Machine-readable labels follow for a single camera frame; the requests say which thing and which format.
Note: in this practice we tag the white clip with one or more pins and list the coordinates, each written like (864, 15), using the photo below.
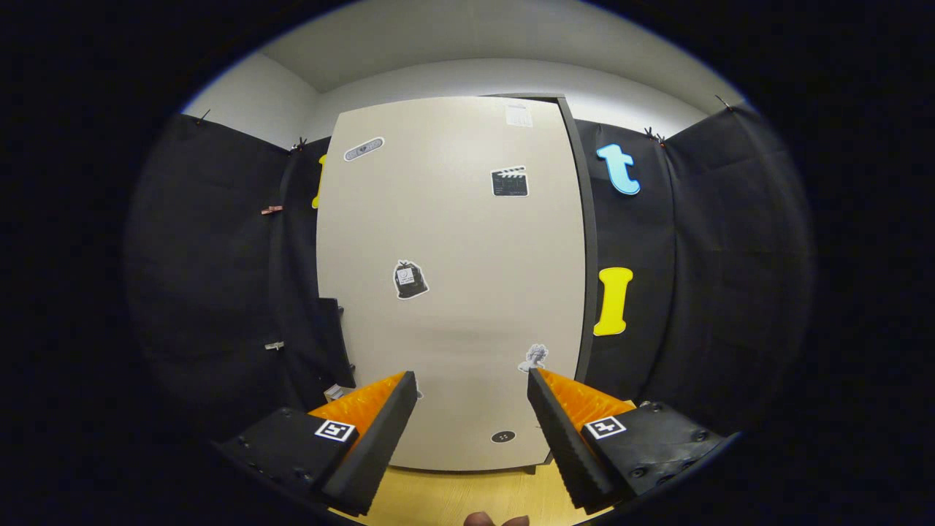
(275, 345)

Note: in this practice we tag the black clip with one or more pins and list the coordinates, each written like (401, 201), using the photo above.
(724, 103)
(653, 135)
(298, 144)
(201, 116)

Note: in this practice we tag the beige book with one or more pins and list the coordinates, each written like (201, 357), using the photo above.
(334, 392)

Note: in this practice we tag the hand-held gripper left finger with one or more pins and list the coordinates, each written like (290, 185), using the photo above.
(380, 438)

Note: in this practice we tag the black backdrop cloth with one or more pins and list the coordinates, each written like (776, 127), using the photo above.
(730, 292)

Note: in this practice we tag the gray shoe cabinet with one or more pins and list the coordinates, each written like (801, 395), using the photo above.
(592, 241)

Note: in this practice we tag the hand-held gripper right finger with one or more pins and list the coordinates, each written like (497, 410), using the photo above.
(566, 446)

